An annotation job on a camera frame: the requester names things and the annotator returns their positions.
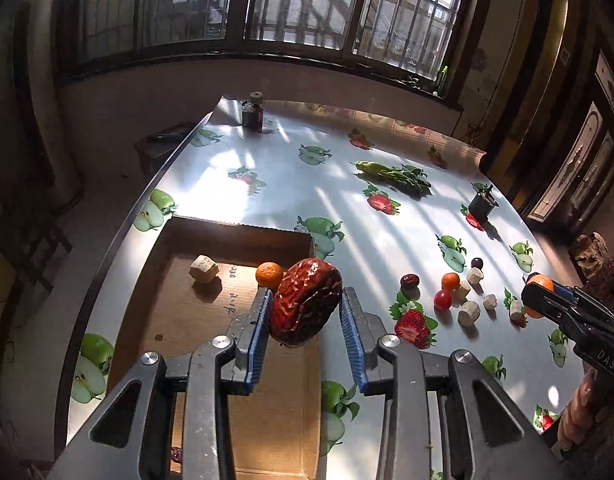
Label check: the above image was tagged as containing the small dark red jujube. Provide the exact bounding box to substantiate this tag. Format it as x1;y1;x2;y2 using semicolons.
400;273;420;289

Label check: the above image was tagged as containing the large wrinkled red jujube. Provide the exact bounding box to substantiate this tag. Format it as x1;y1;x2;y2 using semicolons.
269;257;343;347

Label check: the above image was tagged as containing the red cherry tomato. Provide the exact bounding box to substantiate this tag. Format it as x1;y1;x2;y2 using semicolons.
433;289;452;311

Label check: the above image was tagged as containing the large sugarcane chunk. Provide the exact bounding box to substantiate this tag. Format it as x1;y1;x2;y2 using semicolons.
457;301;481;327

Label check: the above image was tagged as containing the large orange tangerine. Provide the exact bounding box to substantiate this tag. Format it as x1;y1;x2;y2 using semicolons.
522;273;554;318

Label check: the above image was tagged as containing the person right hand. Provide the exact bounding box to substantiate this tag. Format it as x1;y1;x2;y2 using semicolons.
558;365;597;451

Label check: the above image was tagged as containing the carved wooden root ornament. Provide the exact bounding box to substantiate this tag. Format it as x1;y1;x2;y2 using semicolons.
569;232;614;285

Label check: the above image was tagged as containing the brown cardboard tray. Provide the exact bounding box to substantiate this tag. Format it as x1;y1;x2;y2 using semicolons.
109;217;321;479

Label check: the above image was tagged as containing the small orange tangerine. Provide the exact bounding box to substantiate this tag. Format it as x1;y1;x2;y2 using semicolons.
441;272;461;292

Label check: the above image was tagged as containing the sugarcane chunk beside tangerine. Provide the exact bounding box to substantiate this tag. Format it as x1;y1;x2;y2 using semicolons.
451;280;471;306

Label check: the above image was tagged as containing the red jujube at tray edge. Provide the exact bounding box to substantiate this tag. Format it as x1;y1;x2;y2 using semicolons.
170;446;182;464

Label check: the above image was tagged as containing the fruit print tablecloth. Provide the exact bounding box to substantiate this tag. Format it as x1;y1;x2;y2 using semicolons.
53;98;583;479

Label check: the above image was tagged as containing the green leafy vegetable bunch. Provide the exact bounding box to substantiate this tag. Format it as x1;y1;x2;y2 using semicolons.
353;160;432;196

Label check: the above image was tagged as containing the black plant pot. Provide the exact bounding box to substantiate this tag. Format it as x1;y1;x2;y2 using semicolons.
468;183;498;222

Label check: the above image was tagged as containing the dark side stool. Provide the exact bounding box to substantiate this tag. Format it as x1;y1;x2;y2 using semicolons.
134;122;195;179

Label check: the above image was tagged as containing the dark ink bottle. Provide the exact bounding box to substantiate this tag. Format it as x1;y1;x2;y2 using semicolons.
241;91;265;133

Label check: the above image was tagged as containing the green bottle on windowsill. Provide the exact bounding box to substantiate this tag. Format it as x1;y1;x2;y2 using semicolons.
435;65;448;96

